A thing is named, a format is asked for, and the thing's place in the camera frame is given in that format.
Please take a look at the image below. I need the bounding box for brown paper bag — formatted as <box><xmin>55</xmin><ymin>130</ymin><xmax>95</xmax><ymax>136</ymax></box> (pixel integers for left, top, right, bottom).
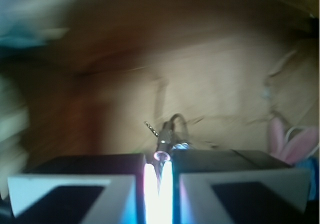
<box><xmin>0</xmin><ymin>0</ymin><xmax>320</xmax><ymax>168</ymax></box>

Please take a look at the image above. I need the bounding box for silver key bunch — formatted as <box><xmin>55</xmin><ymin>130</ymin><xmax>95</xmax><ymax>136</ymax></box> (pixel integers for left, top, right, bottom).
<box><xmin>144</xmin><ymin>113</ymin><xmax>191</xmax><ymax>193</ymax></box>

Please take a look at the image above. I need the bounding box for blue sponge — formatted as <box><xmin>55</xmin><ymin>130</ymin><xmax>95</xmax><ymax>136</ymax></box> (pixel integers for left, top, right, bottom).
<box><xmin>294</xmin><ymin>156</ymin><xmax>320</xmax><ymax>201</ymax></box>

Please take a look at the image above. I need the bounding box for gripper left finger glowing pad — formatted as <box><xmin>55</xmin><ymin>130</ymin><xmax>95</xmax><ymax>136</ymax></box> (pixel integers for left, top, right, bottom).
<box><xmin>7</xmin><ymin>153</ymin><xmax>155</xmax><ymax>224</ymax></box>

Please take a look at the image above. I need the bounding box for pink plush bunny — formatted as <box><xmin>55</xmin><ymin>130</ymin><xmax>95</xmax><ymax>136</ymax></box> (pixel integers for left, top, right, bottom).
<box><xmin>268</xmin><ymin>117</ymin><xmax>320</xmax><ymax>165</ymax></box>

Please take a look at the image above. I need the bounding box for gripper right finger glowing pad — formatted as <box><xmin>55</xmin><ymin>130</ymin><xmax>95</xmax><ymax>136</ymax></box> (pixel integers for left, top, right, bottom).
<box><xmin>165</xmin><ymin>150</ymin><xmax>311</xmax><ymax>224</ymax></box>

